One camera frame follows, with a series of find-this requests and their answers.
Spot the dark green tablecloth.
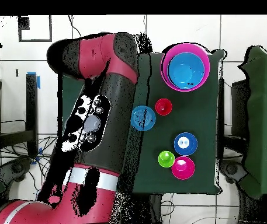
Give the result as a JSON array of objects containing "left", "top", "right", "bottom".
[{"left": 57, "top": 45, "right": 227, "bottom": 195}]

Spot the red cup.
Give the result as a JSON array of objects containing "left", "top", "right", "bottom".
[{"left": 155, "top": 98, "right": 173, "bottom": 116}]

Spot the small dark blue bowl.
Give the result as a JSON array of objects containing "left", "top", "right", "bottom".
[{"left": 173, "top": 132, "right": 199, "bottom": 156}]

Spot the black metal stand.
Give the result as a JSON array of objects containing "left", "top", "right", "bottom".
[
  {"left": 0, "top": 73, "right": 39, "bottom": 159},
  {"left": 217, "top": 77, "right": 251, "bottom": 155}
]

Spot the black square floor frame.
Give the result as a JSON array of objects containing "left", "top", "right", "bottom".
[{"left": 18, "top": 15, "right": 53, "bottom": 43}]

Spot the bundle of floor cables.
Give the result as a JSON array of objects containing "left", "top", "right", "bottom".
[{"left": 0, "top": 134, "right": 59, "bottom": 185}]

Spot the large blue bowl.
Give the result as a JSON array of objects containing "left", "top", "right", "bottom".
[{"left": 167, "top": 52, "right": 206, "bottom": 90}]

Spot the black floor stand base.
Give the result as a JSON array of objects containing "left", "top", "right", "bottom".
[
  {"left": 219, "top": 160, "right": 248, "bottom": 185},
  {"left": 0, "top": 157, "right": 34, "bottom": 183}
]

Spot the small pink-red bowl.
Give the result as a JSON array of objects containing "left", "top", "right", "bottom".
[{"left": 171, "top": 156, "right": 196, "bottom": 180}]

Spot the large pink bowl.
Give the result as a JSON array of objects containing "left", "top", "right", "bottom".
[{"left": 159, "top": 43, "right": 211, "bottom": 92}]

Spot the blue tape strip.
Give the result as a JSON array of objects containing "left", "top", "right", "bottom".
[{"left": 26, "top": 71, "right": 41, "bottom": 89}]

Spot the long black floor cable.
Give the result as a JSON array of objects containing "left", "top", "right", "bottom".
[{"left": 68, "top": 15, "right": 82, "bottom": 38}]

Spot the green cup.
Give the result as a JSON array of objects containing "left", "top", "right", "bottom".
[{"left": 158, "top": 150, "right": 176, "bottom": 168}]

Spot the small light blue ridged bowl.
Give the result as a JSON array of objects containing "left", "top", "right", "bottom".
[{"left": 130, "top": 105, "right": 157, "bottom": 132}]

